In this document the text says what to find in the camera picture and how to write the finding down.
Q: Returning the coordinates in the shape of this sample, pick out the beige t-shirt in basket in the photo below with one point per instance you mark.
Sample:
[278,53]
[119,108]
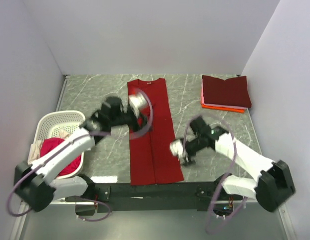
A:
[35,147]

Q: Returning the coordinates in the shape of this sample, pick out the aluminium rail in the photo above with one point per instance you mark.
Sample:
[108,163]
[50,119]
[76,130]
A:
[64,200]

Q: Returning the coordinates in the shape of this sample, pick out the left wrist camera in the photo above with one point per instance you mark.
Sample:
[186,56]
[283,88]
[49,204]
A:
[137,101]

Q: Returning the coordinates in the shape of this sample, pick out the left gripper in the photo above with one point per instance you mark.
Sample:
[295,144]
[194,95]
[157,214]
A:
[135,126]

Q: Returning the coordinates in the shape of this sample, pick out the red t-shirt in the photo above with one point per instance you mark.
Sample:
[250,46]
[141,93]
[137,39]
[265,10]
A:
[151,161]

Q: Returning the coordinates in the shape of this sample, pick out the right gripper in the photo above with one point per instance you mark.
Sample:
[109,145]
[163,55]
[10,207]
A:
[188,157]

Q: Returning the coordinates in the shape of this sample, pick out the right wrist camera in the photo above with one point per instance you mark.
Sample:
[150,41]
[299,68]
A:
[177,149]

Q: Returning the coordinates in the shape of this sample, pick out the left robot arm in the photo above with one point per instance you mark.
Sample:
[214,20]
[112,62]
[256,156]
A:
[37,185]

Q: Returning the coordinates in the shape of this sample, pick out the folded maroon t-shirt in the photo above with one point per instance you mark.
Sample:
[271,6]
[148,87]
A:
[226,92]

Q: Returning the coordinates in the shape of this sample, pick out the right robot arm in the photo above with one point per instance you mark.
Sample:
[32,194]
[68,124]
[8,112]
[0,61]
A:
[270,182]

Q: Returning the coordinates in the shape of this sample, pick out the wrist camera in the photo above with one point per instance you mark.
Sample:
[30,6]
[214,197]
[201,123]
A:
[137,101]
[177,149]

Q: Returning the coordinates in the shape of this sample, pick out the white laundry basket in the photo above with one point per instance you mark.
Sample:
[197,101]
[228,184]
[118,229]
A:
[60,125]

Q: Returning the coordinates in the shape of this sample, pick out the pink t-shirt in basket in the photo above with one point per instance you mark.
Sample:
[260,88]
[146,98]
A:
[67,165]

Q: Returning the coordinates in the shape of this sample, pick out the black base beam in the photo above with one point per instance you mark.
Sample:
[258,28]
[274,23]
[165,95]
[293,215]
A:
[175,196]

